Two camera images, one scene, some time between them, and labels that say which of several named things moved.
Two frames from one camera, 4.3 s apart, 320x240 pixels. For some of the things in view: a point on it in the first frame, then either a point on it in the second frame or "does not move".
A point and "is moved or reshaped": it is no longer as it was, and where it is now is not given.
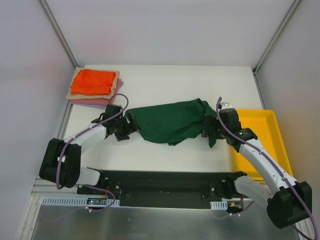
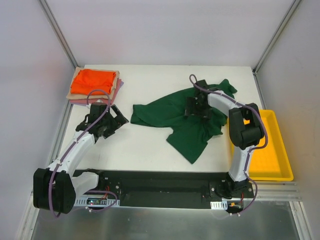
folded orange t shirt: (93, 82) does not move
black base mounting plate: (157, 189) does not move
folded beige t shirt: (103, 96) does not move
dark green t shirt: (174, 123) is moved or reshaped
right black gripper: (208, 128) → (196, 107)
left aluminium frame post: (58, 32) does not move
